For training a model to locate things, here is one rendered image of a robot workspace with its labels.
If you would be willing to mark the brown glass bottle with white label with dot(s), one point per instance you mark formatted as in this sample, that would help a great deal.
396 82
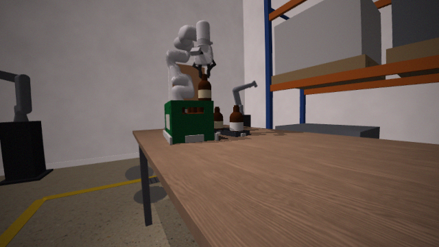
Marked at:
236 120

